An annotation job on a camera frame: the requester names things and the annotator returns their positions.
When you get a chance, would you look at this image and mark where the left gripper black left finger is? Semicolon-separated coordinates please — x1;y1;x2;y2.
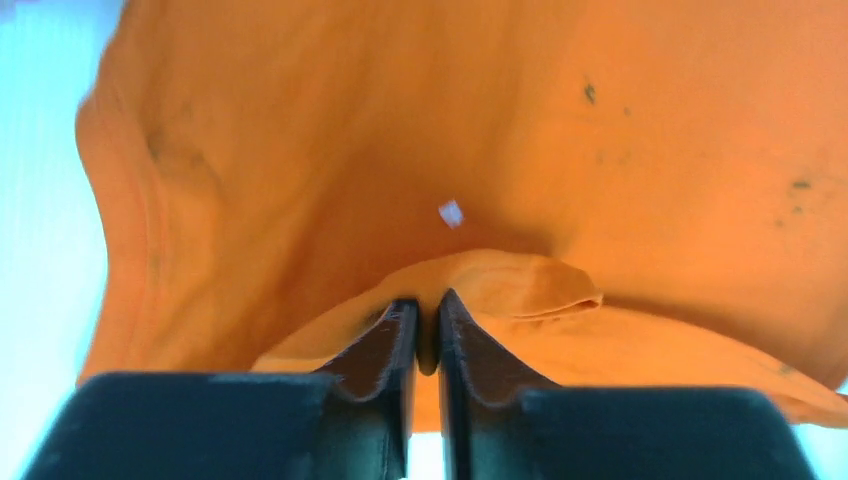
25;299;419;479

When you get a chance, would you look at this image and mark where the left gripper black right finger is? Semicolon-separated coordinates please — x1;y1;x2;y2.
437;290;814;479

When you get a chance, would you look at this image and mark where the orange t shirt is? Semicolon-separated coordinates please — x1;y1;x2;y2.
76;1;847;431

